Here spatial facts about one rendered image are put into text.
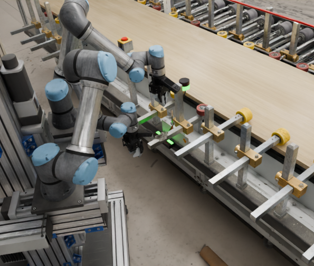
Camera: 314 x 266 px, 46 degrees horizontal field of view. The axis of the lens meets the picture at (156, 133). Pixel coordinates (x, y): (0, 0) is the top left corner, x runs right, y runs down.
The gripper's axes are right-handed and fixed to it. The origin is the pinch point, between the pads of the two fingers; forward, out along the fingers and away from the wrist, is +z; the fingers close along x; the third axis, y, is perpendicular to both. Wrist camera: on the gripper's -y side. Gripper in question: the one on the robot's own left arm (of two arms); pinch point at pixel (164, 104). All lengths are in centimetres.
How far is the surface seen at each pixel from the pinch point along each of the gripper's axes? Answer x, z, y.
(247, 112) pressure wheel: -17.6, 3.3, -42.3
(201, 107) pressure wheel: -19.1, 10.2, -13.5
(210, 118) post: 3.3, -2.8, -30.2
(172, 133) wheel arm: 5.1, 14.7, -6.8
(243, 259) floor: 9, 101, -57
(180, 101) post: -5.6, -0.7, -6.9
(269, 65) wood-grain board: -83, 11, -32
